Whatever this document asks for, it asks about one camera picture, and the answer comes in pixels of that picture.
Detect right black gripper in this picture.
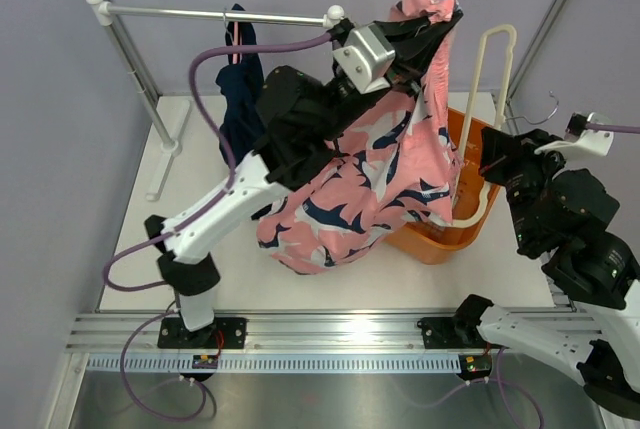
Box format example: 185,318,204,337
477,128,570,249

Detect cream plastic hanger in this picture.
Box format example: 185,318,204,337
449,23,557,233

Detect pink patterned shorts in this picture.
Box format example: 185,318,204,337
255,0,466,276

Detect pink plastic hanger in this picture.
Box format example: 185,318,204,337
223,14,242,64

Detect navy blue shorts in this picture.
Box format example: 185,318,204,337
215,22,265,163

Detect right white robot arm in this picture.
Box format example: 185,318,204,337
452,127,639,420

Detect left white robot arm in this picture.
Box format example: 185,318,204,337
144,8,463,348

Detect orange plastic basket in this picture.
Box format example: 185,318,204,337
384,107,502,266

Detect white clothes rack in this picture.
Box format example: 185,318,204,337
85,0,345,202

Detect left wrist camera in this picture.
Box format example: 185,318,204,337
332,23,395,94

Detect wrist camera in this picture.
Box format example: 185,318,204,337
332,23,395,94
534,112,614,161

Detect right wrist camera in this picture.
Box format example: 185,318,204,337
534,112,614,161

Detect aluminium mounting rail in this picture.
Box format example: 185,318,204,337
64,311,609,353

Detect slotted cable duct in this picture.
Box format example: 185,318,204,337
87,353,461,374

